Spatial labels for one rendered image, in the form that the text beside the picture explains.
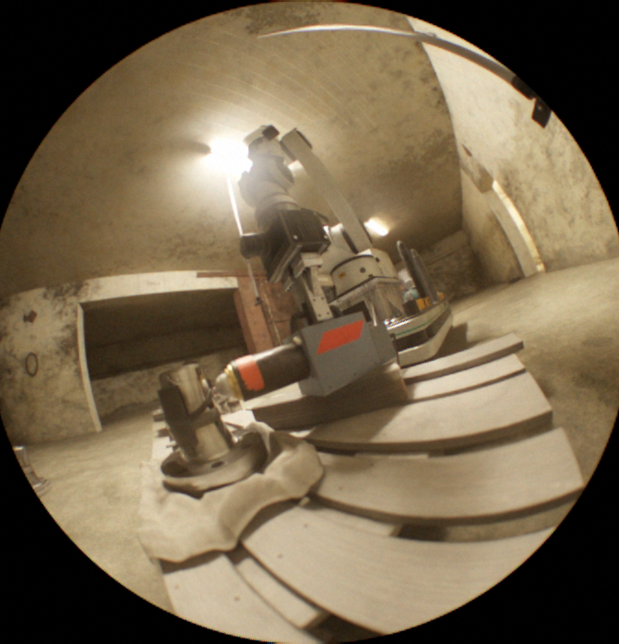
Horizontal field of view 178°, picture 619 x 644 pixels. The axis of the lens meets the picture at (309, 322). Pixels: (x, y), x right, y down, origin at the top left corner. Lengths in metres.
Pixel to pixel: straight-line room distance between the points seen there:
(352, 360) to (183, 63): 2.74
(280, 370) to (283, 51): 2.74
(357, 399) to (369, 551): 0.38
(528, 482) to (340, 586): 0.19
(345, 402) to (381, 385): 0.10
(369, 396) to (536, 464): 0.40
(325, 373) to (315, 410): 0.12
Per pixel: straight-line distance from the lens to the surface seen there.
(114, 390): 9.72
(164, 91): 2.67
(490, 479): 0.26
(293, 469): 0.31
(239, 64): 2.63
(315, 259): 0.54
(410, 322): 0.99
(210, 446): 0.43
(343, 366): 0.50
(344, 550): 0.24
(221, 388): 0.45
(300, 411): 0.56
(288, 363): 0.45
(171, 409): 0.43
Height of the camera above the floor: 0.34
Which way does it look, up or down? 8 degrees up
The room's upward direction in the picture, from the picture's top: 20 degrees counter-clockwise
